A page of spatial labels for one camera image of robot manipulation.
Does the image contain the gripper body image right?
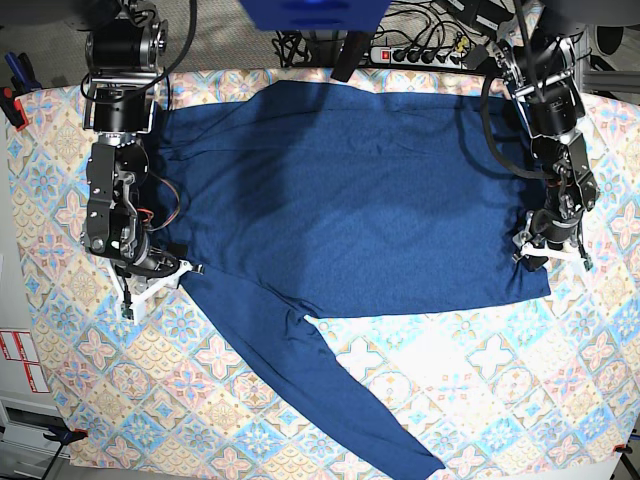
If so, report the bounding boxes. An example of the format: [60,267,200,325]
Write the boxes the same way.
[519,208,585,253]

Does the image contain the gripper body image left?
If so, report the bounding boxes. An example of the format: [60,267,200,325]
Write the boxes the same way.
[112,234,182,290]

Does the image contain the blue long-sleeve T-shirt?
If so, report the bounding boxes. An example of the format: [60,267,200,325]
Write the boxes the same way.
[146,81,549,479]

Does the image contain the patterned tile tablecloth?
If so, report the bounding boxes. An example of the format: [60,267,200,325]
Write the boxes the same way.
[1,87,639,479]

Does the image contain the red white label stickers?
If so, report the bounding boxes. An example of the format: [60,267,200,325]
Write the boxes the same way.
[1,330,50,394]

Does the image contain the black clamp lower left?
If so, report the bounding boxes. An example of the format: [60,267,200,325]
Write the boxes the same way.
[43,426,88,446]

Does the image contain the black clamp lower right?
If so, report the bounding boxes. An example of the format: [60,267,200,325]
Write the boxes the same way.
[613,444,633,455]

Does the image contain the red black clamp left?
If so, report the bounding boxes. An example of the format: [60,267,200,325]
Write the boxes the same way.
[1,87,29,131]

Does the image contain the white power strip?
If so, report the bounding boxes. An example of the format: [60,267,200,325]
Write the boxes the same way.
[369,46,466,69]

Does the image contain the blue clamp upper left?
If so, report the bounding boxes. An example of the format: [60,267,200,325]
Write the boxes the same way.
[4,52,42,94]

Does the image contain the black center post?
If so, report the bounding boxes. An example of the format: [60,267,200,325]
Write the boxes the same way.
[331,31,374,83]

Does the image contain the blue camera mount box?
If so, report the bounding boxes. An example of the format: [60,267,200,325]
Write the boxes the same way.
[240,0,390,32]

